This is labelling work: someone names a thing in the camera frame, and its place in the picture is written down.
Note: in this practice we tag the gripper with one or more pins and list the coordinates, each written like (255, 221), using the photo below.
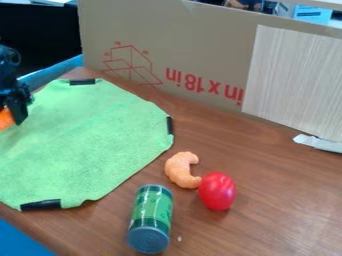
(13, 90)

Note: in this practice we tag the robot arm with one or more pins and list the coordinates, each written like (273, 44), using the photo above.
(7, 61)

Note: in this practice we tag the green cloth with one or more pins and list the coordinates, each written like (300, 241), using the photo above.
(84, 140)

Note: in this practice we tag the orange toy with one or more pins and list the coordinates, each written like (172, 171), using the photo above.
(3, 120)

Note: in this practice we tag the green can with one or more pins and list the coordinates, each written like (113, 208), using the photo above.
(151, 218)

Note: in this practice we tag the orange toy croissant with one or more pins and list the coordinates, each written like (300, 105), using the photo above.
(180, 170)

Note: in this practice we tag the cardboard box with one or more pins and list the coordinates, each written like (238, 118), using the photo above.
(178, 46)

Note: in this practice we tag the red toy tomato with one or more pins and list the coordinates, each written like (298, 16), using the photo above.
(217, 190)

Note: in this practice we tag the light wooden board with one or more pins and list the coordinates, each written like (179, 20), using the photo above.
(294, 80)

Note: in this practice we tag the white paper scrap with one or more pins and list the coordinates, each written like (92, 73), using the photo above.
(318, 142)

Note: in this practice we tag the blue box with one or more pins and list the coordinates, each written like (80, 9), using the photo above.
(312, 14)

